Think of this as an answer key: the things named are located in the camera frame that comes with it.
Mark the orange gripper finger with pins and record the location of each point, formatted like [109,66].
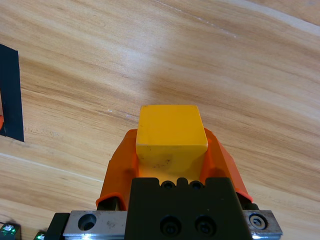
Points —
[120,170]
[222,165]
[1,122]

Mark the yellow cube block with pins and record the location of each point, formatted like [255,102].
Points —
[170,130]

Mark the black tape square outline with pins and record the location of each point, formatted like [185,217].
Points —
[12,100]

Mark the small black green-lit module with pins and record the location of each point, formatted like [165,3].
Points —
[8,230]
[40,236]

